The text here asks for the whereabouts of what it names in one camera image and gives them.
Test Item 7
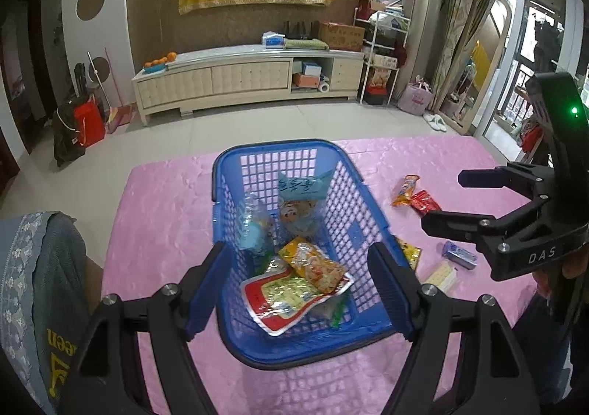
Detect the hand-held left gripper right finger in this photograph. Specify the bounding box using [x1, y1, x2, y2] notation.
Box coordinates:
[367, 242, 541, 415]

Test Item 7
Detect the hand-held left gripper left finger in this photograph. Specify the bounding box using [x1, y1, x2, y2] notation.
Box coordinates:
[57, 241, 231, 415]

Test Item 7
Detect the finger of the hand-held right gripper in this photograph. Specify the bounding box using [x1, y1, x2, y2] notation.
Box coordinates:
[420, 201, 551, 256]
[458, 161, 555, 206]

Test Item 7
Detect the red snack packet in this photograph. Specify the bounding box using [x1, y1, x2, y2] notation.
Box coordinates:
[409, 190, 441, 218]

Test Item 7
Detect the yellow printed snack packet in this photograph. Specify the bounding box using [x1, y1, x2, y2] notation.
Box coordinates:
[393, 235, 423, 271]

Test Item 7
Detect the small white cracker packet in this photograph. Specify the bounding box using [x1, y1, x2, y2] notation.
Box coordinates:
[421, 259, 457, 292]

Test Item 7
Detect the orange long snack packet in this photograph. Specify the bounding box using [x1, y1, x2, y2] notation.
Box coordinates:
[391, 174, 422, 208]

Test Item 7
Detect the large red-white foil packet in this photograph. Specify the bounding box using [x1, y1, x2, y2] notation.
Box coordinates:
[240, 256, 354, 335]

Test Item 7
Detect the light blue clear snack packet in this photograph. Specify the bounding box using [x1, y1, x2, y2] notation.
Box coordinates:
[237, 194, 277, 254]

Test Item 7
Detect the yellow orange snack packet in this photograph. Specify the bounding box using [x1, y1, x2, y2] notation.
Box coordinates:
[277, 235, 346, 295]

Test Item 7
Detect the blue cracker packet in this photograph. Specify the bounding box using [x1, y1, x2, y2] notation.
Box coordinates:
[277, 169, 334, 201]

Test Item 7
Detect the blue plastic basket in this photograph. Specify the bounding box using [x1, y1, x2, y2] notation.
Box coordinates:
[212, 139, 422, 370]

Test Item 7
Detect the person's right hand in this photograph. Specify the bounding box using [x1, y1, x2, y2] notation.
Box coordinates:
[533, 242, 589, 303]

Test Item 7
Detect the red hanging garment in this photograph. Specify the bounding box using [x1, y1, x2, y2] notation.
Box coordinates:
[519, 123, 544, 150]

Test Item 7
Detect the pink tablecloth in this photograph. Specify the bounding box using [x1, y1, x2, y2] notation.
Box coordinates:
[100, 136, 560, 415]

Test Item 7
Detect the person's dark clothing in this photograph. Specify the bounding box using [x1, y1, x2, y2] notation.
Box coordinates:
[511, 291, 576, 404]

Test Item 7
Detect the pink bag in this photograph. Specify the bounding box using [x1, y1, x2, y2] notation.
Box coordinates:
[397, 77, 435, 116]

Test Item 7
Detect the arched standing mirror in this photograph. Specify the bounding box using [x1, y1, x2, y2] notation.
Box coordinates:
[437, 0, 512, 136]

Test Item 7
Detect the black hanging garment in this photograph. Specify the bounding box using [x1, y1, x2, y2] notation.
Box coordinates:
[534, 19, 564, 73]

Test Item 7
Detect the patterned curtain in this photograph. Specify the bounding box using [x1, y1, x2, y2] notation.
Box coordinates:
[433, 0, 482, 107]

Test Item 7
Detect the glass sliding door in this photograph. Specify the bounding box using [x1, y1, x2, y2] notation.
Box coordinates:
[474, 0, 589, 153]

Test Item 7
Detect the tall standing air conditioner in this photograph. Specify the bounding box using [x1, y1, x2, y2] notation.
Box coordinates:
[402, 0, 448, 89]

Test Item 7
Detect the white metal rack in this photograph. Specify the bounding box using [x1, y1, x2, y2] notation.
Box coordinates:
[353, 5, 412, 105]

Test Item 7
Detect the pink broom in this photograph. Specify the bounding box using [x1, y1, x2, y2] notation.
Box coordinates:
[105, 47, 134, 135]

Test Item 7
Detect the cardboard box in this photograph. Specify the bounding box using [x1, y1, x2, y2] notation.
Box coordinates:
[319, 21, 366, 52]

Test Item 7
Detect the red bag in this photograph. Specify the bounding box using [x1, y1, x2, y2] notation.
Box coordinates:
[74, 95, 106, 149]

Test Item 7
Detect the red gift box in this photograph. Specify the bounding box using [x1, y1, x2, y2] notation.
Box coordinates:
[358, 0, 389, 20]

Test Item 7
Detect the black bag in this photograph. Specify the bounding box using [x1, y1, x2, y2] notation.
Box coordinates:
[52, 97, 87, 167]

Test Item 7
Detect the cream TV cabinet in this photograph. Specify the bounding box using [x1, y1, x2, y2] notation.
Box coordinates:
[131, 43, 366, 127]

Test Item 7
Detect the green folded cloth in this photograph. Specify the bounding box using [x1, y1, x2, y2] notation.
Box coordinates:
[284, 38, 329, 51]

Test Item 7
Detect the black router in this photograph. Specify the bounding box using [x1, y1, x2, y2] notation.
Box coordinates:
[283, 20, 314, 39]

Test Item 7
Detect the pile of oranges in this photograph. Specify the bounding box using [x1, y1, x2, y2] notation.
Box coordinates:
[144, 51, 178, 68]

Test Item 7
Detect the white mop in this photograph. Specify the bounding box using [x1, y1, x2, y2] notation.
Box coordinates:
[87, 51, 113, 114]

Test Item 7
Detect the brown round wall disc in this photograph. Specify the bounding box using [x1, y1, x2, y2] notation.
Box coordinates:
[76, 0, 106, 22]
[88, 55, 111, 79]

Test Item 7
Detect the dark wooden doorway frame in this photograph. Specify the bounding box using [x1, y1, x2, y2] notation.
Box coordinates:
[2, 0, 60, 153]

